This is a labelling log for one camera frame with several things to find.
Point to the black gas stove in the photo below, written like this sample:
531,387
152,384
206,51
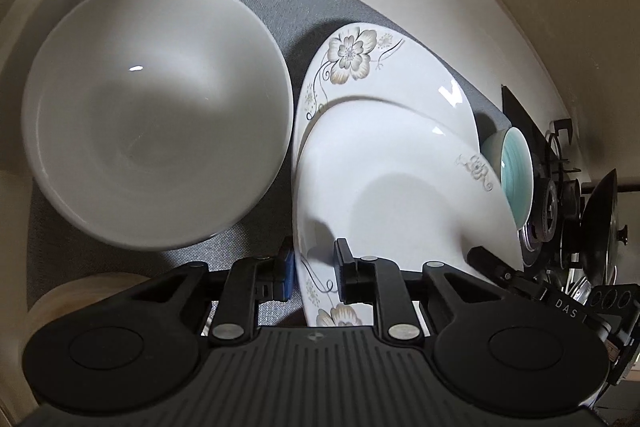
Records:
520,107

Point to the black wok with lid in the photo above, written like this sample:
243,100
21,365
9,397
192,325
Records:
597,217

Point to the white floral square plate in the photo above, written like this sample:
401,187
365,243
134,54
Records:
400,72
400,187

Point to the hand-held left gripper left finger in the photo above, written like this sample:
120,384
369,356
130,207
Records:
286,274

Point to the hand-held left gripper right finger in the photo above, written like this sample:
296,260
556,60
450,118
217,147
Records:
342,269

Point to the black pot support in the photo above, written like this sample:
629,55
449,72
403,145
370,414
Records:
560,142

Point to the white ceramic bowl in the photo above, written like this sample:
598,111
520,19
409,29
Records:
150,117

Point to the round stove burner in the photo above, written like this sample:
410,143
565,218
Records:
547,207

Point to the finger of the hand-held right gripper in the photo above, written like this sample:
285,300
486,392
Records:
500,269

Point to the teal glazed bowl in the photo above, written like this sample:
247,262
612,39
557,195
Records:
517,172

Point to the grey counter mat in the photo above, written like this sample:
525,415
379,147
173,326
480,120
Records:
310,7

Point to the round wooden board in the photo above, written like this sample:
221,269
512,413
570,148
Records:
85,294

